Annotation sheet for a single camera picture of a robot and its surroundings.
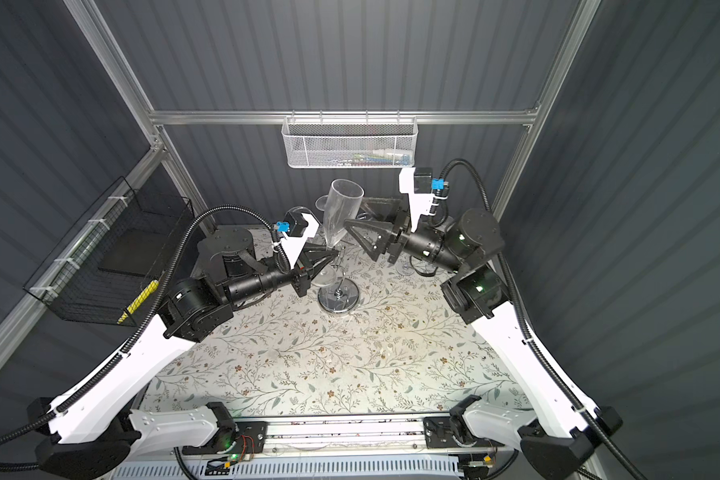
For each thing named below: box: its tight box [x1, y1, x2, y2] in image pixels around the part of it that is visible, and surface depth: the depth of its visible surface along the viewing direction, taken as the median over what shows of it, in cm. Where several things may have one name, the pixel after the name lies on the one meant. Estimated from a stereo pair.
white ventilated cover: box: [112, 459, 464, 480], surface depth 71 cm
